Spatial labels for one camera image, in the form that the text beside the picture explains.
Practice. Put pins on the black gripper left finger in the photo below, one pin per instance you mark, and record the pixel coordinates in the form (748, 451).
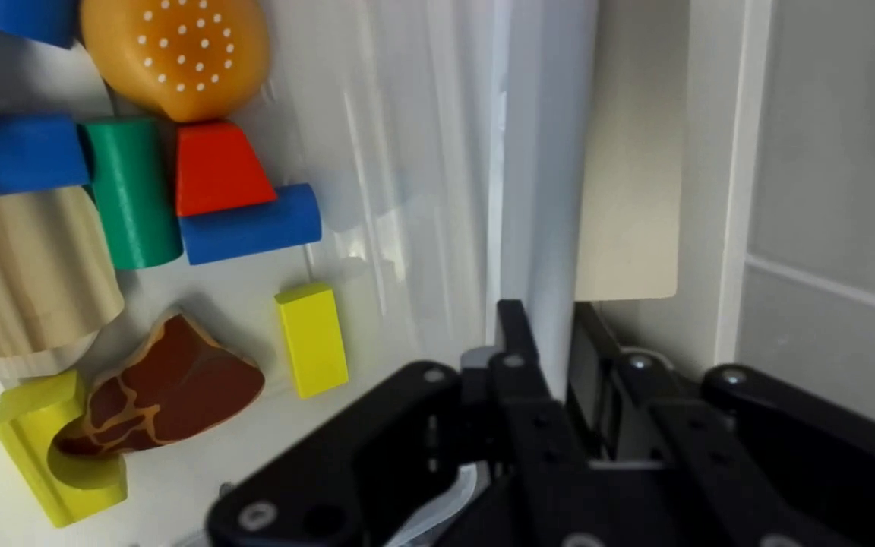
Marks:
(516, 407)

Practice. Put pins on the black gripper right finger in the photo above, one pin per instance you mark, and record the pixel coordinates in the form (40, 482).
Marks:
(681, 445)

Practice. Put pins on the clear plastic storage bin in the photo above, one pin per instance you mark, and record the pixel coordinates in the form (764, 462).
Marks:
(409, 152)

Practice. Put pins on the yellow rectangular block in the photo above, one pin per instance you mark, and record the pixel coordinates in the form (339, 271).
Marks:
(314, 343)

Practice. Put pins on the blue cylinder block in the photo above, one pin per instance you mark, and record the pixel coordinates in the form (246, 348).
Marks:
(249, 225)

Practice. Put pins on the brown toy steak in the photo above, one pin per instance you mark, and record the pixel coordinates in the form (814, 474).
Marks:
(175, 384)

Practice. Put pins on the red trapezoid block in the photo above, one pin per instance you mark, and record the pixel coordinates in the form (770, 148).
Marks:
(218, 170)

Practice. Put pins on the green cylinder block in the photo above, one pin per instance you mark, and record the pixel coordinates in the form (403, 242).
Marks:
(135, 192)

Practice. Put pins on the orange toy burger bun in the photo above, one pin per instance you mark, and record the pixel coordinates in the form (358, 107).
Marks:
(175, 51)

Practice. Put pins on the beige ridged toy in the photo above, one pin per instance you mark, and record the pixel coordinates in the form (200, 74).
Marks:
(21, 276)

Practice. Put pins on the long blue block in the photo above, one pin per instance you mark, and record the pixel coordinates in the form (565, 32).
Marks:
(13, 155)

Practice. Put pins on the short blue block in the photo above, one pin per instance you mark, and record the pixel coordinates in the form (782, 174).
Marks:
(13, 19)

